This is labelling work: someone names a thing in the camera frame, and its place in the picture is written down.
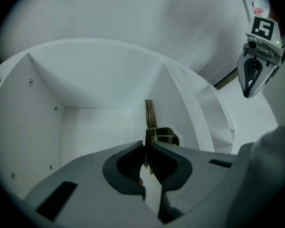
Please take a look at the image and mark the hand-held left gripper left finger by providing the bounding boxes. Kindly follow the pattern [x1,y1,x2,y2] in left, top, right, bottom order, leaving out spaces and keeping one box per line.
[22,140,173,228]

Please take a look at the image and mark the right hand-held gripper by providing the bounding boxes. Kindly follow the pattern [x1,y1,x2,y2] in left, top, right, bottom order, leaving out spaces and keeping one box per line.
[237,16,284,99]

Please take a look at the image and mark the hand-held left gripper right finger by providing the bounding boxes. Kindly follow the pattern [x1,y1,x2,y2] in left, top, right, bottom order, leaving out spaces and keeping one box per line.
[145,140,238,224]

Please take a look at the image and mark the dark object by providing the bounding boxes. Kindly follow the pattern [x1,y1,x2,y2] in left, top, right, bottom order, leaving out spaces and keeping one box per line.
[142,99,181,176]

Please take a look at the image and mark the pink cloth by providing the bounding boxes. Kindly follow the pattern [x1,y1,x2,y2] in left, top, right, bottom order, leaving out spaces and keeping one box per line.
[252,6,265,16]

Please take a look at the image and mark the white shelving unit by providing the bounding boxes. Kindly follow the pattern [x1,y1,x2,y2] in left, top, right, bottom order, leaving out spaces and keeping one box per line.
[0,37,284,199]

